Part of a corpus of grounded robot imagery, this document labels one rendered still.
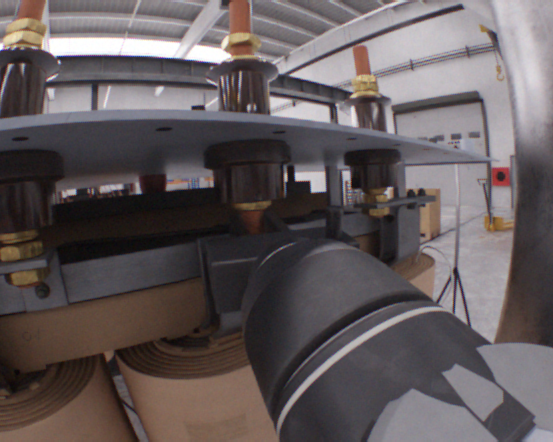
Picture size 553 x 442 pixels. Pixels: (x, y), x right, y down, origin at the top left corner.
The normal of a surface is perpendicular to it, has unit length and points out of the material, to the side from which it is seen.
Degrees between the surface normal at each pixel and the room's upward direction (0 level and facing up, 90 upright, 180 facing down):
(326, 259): 15
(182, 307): 90
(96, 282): 90
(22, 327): 90
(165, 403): 90
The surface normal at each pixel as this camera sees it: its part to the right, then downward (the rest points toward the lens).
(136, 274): 0.60, 0.06
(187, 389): 0.11, 0.11
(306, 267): -0.33, -0.86
